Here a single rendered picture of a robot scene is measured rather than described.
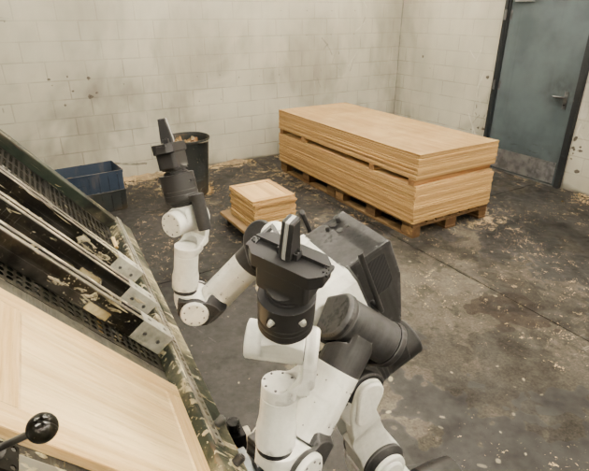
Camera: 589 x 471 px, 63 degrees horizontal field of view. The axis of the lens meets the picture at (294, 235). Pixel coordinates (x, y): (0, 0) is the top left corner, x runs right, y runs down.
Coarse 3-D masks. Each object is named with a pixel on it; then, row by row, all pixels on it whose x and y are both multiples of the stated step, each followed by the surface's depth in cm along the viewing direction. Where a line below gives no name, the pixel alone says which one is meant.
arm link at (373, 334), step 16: (368, 320) 92; (384, 320) 95; (352, 336) 92; (368, 336) 92; (384, 336) 93; (400, 336) 95; (336, 352) 92; (352, 352) 91; (368, 352) 93; (384, 352) 94; (336, 368) 91; (352, 368) 91
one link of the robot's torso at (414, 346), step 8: (408, 328) 135; (408, 336) 134; (416, 336) 134; (408, 344) 134; (416, 344) 134; (408, 352) 132; (416, 352) 135; (400, 360) 132; (408, 360) 135; (384, 368) 132; (392, 368) 133
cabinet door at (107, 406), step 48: (0, 288) 108; (0, 336) 93; (48, 336) 107; (0, 384) 81; (48, 384) 93; (96, 384) 107; (144, 384) 126; (0, 432) 74; (96, 432) 92; (144, 432) 106; (192, 432) 124
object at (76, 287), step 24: (0, 240) 121; (24, 240) 127; (24, 264) 126; (48, 264) 128; (48, 288) 131; (72, 288) 134; (96, 288) 138; (120, 312) 143; (144, 336) 150; (168, 336) 154
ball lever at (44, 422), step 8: (40, 416) 60; (48, 416) 60; (32, 424) 59; (40, 424) 59; (48, 424) 59; (56, 424) 60; (24, 432) 61; (32, 432) 59; (40, 432) 59; (48, 432) 59; (56, 432) 61; (8, 440) 62; (16, 440) 62; (32, 440) 59; (40, 440) 59; (48, 440) 60; (0, 448) 63; (0, 456) 64
